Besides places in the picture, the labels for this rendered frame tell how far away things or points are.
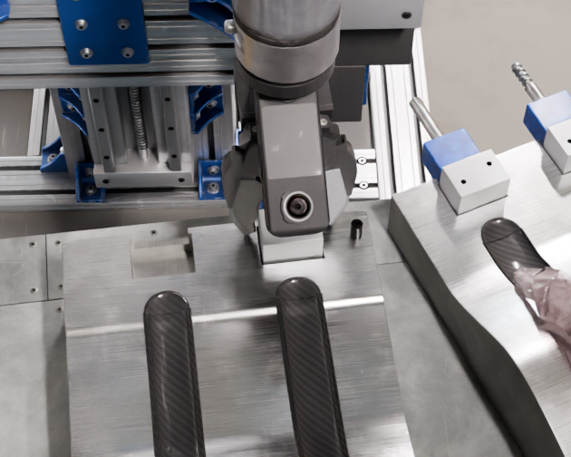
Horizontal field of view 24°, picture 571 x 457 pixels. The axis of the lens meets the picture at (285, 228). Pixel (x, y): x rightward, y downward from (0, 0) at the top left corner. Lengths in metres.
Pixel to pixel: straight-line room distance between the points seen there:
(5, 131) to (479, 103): 0.83
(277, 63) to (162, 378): 0.29
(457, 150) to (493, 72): 1.22
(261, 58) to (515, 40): 1.59
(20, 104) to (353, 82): 0.87
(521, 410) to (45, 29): 0.66
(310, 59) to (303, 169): 0.09
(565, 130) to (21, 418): 0.54
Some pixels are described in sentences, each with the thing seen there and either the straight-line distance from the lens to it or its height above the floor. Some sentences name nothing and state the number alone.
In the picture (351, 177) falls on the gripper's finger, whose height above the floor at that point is 0.97.
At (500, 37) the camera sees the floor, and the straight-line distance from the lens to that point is 2.48.
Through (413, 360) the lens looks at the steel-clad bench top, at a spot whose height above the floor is 0.80.
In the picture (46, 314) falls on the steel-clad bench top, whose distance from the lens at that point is 1.20.
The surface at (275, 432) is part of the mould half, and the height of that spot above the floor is 0.88.
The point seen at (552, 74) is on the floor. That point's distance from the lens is 2.43.
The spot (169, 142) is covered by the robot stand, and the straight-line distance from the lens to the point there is 1.76.
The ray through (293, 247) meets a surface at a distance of 1.08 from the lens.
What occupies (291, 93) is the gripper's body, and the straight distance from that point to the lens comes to 0.94.
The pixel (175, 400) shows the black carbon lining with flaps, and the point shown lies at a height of 0.88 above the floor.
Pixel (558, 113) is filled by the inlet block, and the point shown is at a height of 0.87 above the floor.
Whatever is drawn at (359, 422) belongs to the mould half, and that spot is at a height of 0.88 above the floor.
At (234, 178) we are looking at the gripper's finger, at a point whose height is 0.99.
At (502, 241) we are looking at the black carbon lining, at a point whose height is 0.85.
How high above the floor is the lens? 1.82
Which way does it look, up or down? 56 degrees down
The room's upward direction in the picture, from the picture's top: straight up
